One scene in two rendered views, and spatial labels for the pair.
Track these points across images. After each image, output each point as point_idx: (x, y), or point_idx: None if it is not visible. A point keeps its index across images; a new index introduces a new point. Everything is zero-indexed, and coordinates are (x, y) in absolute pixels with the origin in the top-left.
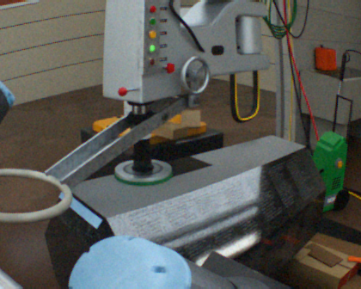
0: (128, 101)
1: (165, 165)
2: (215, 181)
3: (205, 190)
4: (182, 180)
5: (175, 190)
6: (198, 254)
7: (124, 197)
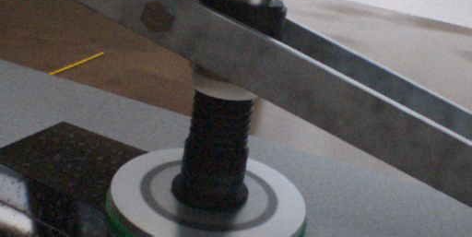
0: None
1: (157, 159)
2: (175, 116)
3: None
4: None
5: (265, 152)
6: None
7: (382, 210)
